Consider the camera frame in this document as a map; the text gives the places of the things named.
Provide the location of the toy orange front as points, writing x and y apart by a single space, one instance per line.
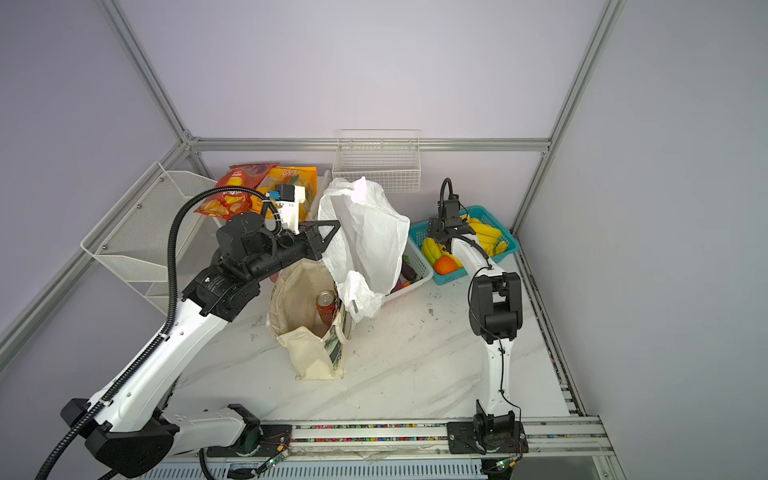
445 265

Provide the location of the canvas floral tote bag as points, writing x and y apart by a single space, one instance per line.
315 349

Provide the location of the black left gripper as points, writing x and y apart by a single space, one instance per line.
310 237

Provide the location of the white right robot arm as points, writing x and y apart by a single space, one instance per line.
495 314

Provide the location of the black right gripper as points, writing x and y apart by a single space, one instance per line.
433 228

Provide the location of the white mesh wall shelf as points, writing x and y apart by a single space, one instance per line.
131 239

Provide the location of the white wire wall basket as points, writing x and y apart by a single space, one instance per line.
389 157

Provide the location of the white plastic vegetable basket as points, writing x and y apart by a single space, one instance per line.
419 263

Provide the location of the white plastic grocery bag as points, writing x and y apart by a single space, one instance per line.
364 257

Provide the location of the orange-yellow snack bag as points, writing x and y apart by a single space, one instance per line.
287 182

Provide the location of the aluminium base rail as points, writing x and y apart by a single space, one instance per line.
561 447

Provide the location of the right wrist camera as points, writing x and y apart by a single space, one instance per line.
449 210

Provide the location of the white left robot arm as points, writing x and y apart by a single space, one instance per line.
124 426

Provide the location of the red Coke can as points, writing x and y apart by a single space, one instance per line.
326 306

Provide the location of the toy banana bunch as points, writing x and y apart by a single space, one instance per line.
490 238

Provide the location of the dark purple toy eggplant right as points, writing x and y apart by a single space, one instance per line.
407 272

